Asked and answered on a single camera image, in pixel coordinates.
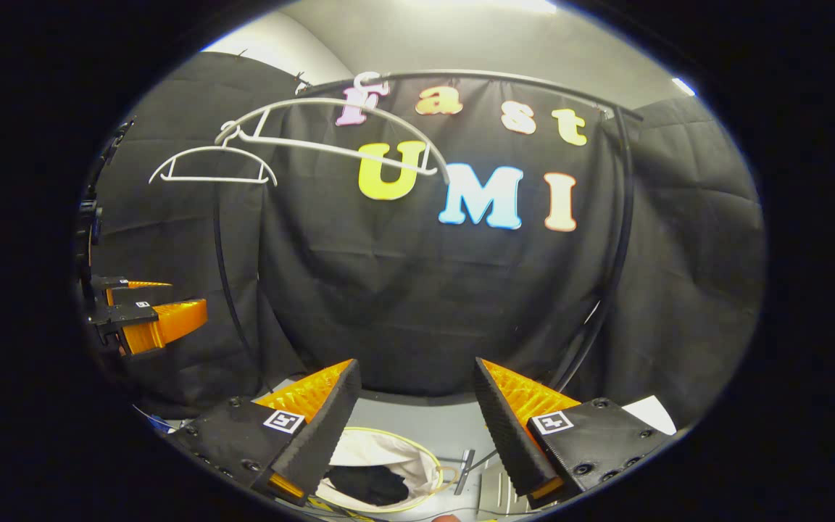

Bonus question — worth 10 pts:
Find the white mesh laundry hamper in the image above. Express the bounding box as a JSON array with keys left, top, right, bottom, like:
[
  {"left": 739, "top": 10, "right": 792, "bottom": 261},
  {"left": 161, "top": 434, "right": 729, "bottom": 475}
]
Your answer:
[{"left": 314, "top": 426, "right": 462, "bottom": 514}]

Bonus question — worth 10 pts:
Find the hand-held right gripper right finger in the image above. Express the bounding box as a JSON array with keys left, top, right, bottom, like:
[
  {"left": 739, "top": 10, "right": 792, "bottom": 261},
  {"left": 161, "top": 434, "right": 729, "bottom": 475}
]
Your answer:
[{"left": 474, "top": 357, "right": 678, "bottom": 508}]

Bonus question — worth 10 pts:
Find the white paper sheet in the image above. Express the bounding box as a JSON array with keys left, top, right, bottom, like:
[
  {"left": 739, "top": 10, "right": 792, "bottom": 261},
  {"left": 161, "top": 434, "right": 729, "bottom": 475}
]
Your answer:
[{"left": 620, "top": 395, "right": 678, "bottom": 436}]

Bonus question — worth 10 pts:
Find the black backdrop cloth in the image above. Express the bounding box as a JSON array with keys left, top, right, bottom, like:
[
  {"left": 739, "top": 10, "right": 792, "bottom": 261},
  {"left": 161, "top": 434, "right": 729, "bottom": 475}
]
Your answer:
[{"left": 80, "top": 51, "right": 766, "bottom": 428}]

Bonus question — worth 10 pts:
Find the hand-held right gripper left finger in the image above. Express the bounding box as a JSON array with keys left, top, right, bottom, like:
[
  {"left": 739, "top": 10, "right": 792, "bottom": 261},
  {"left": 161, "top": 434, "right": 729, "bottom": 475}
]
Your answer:
[{"left": 171, "top": 358, "right": 362, "bottom": 507}]

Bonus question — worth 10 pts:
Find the white clothes hanger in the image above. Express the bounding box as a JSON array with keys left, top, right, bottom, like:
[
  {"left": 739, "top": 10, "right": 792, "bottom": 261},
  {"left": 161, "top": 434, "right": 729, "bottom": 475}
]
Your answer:
[
  {"left": 148, "top": 122, "right": 278, "bottom": 187},
  {"left": 215, "top": 71, "right": 451, "bottom": 182}
]

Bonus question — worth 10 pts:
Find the large ceiling light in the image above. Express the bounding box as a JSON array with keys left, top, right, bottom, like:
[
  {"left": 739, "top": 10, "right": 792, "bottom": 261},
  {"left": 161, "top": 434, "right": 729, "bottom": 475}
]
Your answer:
[{"left": 417, "top": 0, "right": 557, "bottom": 14}]

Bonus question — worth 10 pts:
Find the black jacket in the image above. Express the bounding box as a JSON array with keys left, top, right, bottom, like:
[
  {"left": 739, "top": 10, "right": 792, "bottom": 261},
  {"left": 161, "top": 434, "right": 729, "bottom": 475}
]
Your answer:
[{"left": 325, "top": 464, "right": 410, "bottom": 507}]

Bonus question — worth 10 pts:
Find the black clothes rack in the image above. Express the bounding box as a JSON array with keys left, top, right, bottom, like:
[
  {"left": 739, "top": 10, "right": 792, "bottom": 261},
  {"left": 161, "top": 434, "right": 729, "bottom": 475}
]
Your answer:
[{"left": 212, "top": 69, "right": 644, "bottom": 497}]

